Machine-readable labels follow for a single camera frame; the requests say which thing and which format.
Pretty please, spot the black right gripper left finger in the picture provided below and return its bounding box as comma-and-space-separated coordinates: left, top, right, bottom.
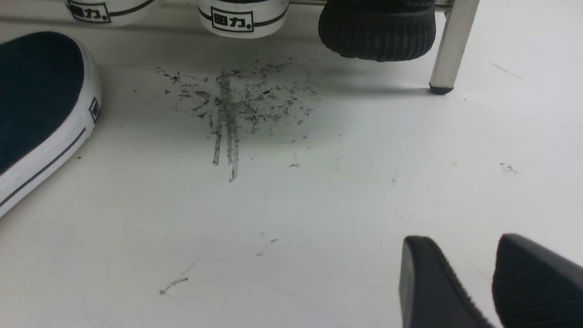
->
399, 236, 493, 328

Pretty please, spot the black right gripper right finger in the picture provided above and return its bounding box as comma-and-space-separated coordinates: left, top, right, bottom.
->
492, 233, 583, 328

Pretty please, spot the navy canvas shoe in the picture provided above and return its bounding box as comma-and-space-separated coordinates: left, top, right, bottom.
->
0, 31, 102, 215

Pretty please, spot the stainless steel shoe rack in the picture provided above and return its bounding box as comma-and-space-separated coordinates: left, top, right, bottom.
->
293, 0, 479, 95

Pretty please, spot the black knit sneaker right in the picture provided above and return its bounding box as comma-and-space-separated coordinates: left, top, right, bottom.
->
318, 0, 436, 62

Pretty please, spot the black canvas sneaker right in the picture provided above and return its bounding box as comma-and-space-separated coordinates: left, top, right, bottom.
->
198, 0, 290, 39

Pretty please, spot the black canvas sneaker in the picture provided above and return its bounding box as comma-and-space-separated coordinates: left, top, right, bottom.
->
64, 0, 162, 27
198, 0, 290, 39

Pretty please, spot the black canvas sneaker left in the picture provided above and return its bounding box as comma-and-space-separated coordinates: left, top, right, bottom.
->
64, 0, 162, 27

